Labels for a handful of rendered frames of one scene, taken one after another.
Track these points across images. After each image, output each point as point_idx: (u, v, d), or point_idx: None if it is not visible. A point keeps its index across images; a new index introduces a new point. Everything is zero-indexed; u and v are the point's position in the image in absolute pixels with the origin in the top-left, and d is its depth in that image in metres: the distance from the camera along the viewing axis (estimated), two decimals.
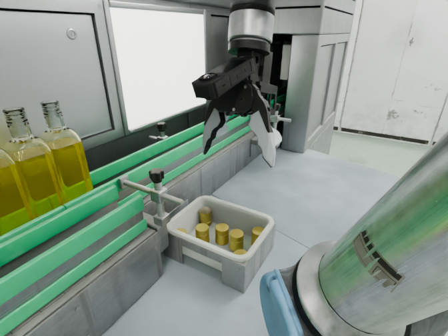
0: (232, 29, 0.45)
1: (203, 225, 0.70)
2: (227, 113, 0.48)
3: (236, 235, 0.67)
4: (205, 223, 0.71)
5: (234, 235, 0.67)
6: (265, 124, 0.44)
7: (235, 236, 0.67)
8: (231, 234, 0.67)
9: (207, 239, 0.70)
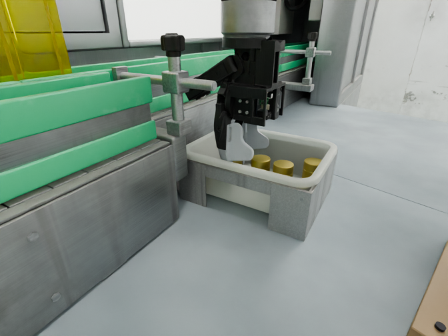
0: None
1: None
2: None
3: (283, 165, 0.46)
4: None
5: (281, 165, 0.46)
6: (217, 139, 0.44)
7: (283, 166, 0.46)
8: (276, 165, 0.47)
9: None
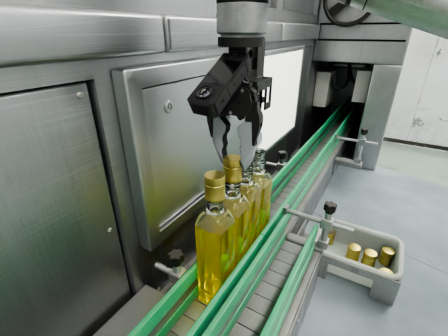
0: (222, 24, 0.39)
1: (229, 157, 0.49)
2: (223, 115, 0.46)
3: (371, 254, 0.77)
4: (225, 155, 0.50)
5: (370, 255, 0.77)
6: (253, 138, 0.45)
7: (372, 255, 0.77)
8: (367, 254, 0.78)
9: None
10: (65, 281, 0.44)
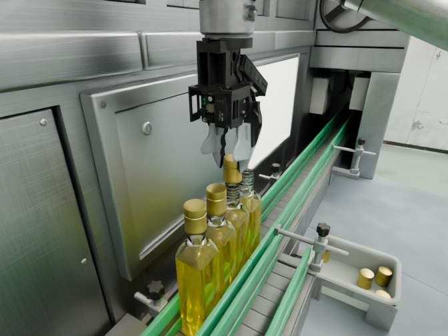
0: None
1: (213, 187, 0.46)
2: None
3: (367, 275, 0.74)
4: (208, 185, 0.47)
5: (366, 275, 0.74)
6: None
7: (368, 276, 0.74)
8: (363, 274, 0.74)
9: None
10: (31, 321, 0.41)
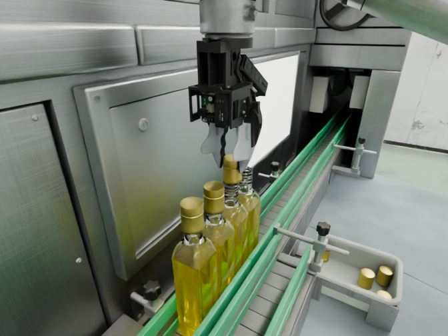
0: None
1: (210, 185, 0.45)
2: None
3: (368, 275, 0.73)
4: (205, 183, 0.46)
5: (367, 275, 0.73)
6: None
7: (369, 276, 0.73)
8: (363, 274, 0.73)
9: None
10: (24, 322, 0.40)
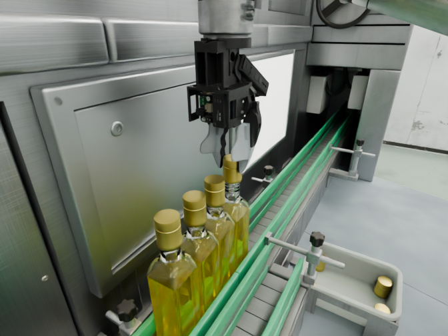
0: None
1: (190, 195, 0.41)
2: None
3: None
4: (185, 193, 0.42)
5: None
6: None
7: None
8: None
9: None
10: None
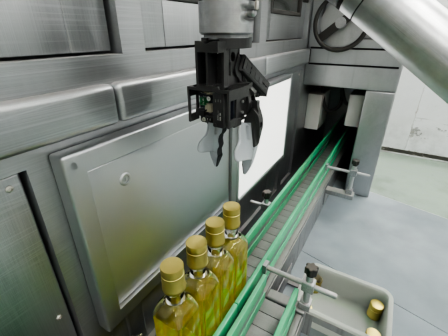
0: None
1: (192, 241, 0.45)
2: None
3: (235, 206, 0.53)
4: (188, 238, 0.45)
5: (235, 207, 0.53)
6: None
7: (237, 206, 0.53)
8: (235, 209, 0.52)
9: None
10: None
